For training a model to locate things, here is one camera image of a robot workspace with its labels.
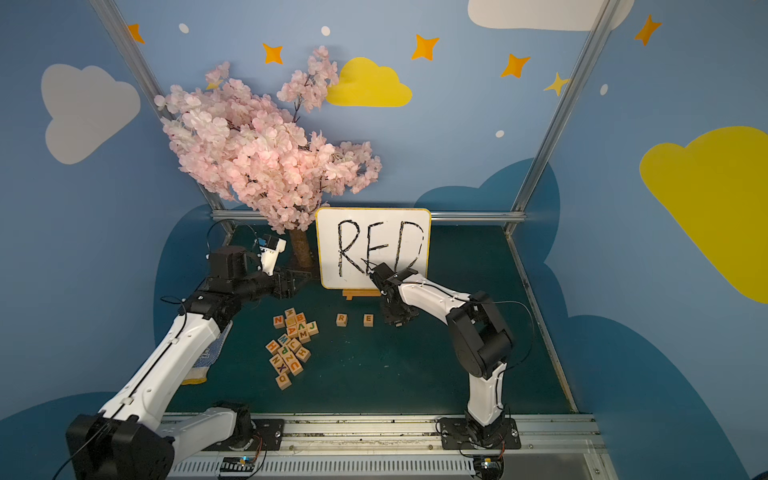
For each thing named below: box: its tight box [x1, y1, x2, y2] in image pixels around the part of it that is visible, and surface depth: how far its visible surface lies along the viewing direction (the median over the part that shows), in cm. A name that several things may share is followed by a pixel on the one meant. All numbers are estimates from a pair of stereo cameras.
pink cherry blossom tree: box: [154, 46, 382, 269], surface depth 70 cm
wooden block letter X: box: [275, 360, 291, 375], surface depth 85 cm
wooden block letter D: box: [275, 372, 292, 391], surface depth 83 cm
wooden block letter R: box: [336, 313, 348, 327], surface depth 95 cm
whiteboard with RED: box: [316, 208, 431, 289], surface depth 92 cm
